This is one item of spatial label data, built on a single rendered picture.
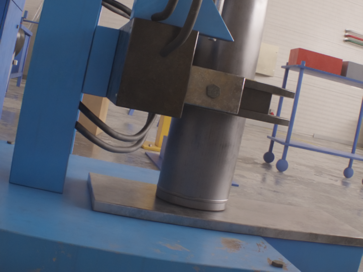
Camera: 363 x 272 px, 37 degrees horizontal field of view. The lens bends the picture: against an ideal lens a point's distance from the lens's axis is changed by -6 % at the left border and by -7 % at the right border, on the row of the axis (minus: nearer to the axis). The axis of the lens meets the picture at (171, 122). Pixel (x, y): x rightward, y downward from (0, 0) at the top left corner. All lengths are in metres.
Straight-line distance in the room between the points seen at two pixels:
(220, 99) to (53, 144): 0.51
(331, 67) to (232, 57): 3.15
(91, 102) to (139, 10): 3.02
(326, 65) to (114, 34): 3.28
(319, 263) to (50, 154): 0.85
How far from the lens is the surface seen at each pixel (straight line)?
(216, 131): 1.59
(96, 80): 1.57
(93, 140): 1.79
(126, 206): 1.49
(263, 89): 1.45
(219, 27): 1.36
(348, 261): 1.76
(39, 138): 1.58
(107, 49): 1.57
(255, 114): 1.45
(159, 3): 1.32
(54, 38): 1.57
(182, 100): 1.28
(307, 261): 1.69
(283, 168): 4.53
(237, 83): 1.33
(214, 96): 1.30
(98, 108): 4.29
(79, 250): 1.18
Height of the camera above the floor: 0.47
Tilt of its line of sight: 3 degrees down
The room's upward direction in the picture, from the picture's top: 12 degrees clockwise
